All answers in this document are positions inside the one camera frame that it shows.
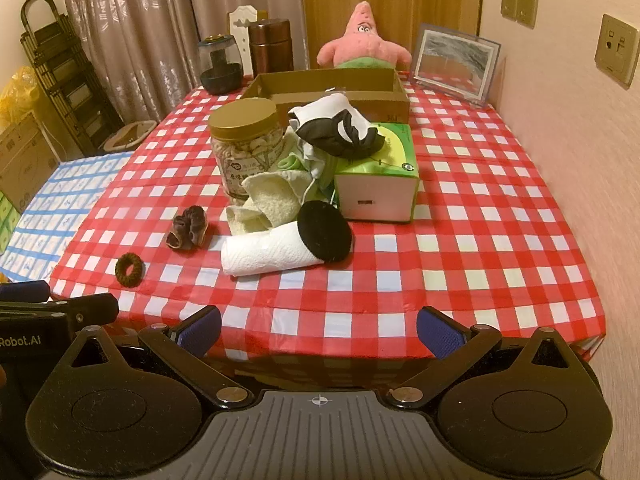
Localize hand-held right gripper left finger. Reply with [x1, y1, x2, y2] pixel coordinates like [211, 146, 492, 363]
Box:
[70, 305, 253, 410]

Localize printed cardboard carton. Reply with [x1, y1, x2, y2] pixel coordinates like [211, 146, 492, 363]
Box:
[0, 110, 61, 211]

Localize green tissue box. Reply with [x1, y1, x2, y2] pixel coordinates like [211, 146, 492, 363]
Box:
[332, 122, 420, 224]

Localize black fabric face mask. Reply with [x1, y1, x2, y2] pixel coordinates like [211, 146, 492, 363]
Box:
[295, 114, 386, 159]

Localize white green printed cloth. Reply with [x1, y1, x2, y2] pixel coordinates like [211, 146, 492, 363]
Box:
[276, 152, 313, 181]

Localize blue checkered cloth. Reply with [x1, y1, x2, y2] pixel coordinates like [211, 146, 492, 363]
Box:
[0, 152, 133, 283]

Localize white paper towel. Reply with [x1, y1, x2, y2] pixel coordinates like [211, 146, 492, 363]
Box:
[221, 223, 326, 277]

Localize wicker basket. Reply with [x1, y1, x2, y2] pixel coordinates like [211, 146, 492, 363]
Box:
[102, 120, 158, 153]

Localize clear picture frame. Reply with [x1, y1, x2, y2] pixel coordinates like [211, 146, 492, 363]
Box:
[411, 23, 501, 107]

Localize dark lid glass jar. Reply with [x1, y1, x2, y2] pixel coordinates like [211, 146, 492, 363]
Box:
[197, 35, 244, 95]

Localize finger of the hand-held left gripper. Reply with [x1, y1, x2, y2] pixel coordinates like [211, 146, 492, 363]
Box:
[0, 280, 52, 304]
[50, 293, 120, 332]

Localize gold lid nut jar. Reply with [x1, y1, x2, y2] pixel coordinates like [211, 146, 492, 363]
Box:
[208, 98, 286, 201]

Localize yellow plastic bag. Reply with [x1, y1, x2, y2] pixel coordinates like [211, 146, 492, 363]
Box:
[0, 65, 41, 133]

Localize large gold wall socket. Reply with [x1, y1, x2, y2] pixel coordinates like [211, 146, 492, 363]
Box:
[595, 13, 640, 88]

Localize black folding rack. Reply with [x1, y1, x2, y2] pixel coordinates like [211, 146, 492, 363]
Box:
[20, 0, 123, 156]

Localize pale yellow towel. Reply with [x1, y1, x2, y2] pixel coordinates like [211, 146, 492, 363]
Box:
[226, 170, 313, 236]

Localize brown hair ring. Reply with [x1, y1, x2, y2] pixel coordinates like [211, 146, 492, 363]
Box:
[115, 252, 144, 288]

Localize pink starfish plush toy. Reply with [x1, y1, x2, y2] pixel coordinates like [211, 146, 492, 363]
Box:
[316, 2, 413, 70]

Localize brown metal canister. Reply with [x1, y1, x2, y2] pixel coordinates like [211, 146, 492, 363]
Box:
[248, 17, 294, 77]

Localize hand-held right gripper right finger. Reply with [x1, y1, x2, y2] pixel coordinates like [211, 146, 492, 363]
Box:
[385, 306, 576, 410]

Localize brown cardboard box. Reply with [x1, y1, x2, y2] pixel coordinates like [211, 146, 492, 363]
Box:
[240, 67, 412, 126]

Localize green packaging boxes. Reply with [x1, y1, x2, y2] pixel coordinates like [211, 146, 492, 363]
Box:
[0, 192, 21, 256]

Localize black round puff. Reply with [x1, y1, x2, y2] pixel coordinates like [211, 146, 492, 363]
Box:
[297, 201, 353, 262]

